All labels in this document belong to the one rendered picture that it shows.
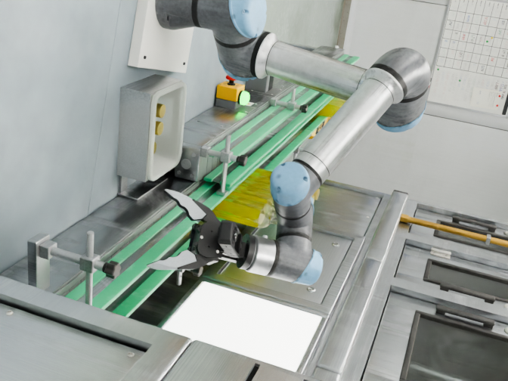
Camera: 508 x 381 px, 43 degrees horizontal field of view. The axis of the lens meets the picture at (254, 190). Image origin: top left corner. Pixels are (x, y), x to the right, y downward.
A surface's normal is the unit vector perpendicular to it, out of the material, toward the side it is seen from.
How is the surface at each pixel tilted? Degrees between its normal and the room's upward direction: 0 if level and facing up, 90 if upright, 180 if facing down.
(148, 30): 0
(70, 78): 0
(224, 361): 90
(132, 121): 90
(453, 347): 90
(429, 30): 90
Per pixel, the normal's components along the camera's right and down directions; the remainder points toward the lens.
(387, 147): -0.33, 0.33
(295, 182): -0.12, -0.47
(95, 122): 0.94, 0.24
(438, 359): 0.12, -0.91
